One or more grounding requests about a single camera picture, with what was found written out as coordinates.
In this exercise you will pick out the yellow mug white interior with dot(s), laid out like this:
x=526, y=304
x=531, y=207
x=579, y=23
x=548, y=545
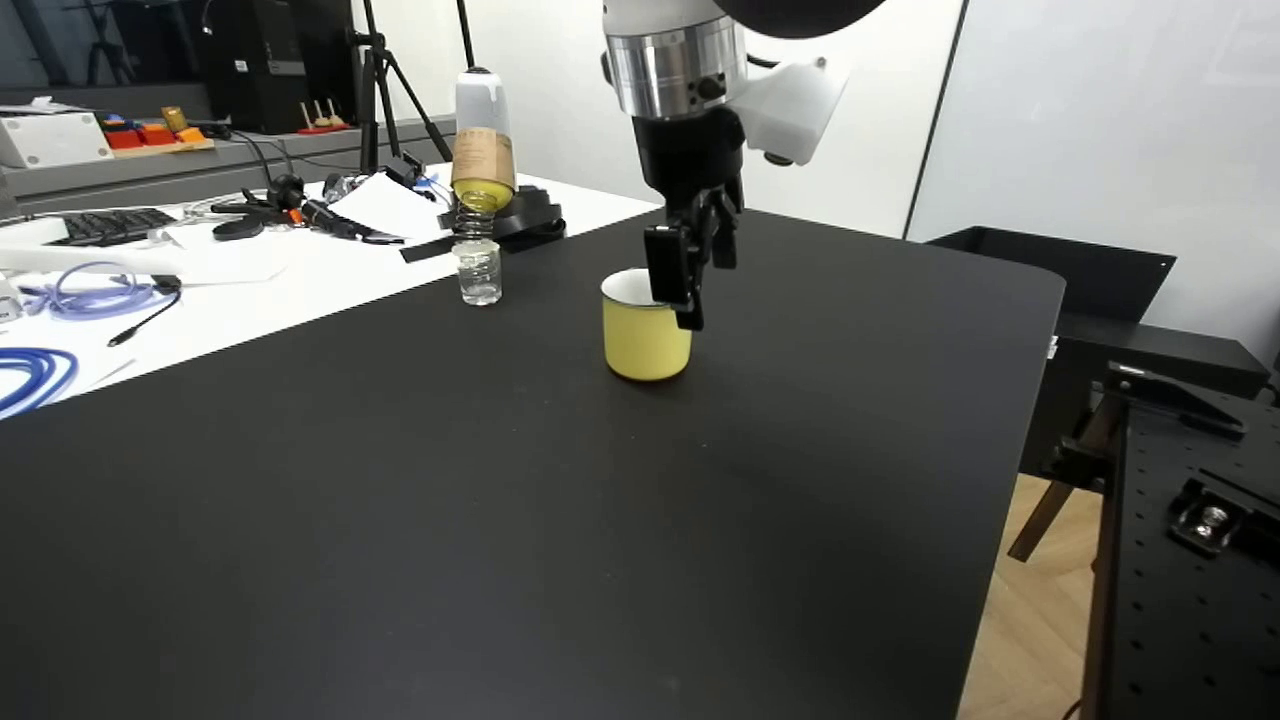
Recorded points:
x=642, y=337

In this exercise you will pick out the black round stand base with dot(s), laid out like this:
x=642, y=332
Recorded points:
x=526, y=221

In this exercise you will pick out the white paper sheet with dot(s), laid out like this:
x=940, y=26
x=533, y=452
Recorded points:
x=388, y=210

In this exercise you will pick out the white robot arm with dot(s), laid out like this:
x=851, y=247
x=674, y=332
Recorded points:
x=696, y=101

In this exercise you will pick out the black optical breadboard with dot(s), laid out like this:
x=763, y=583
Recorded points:
x=1178, y=632

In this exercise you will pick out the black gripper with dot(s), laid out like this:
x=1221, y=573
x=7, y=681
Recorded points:
x=692, y=166

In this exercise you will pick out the small clear glass jar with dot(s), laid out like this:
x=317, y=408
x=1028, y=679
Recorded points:
x=476, y=272

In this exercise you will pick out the black clamp mount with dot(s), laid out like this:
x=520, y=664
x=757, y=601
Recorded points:
x=1219, y=515

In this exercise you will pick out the black tripod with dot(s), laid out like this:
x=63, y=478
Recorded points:
x=378, y=79

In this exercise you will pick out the tilted cork roll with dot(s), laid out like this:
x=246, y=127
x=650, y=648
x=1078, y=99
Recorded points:
x=483, y=169

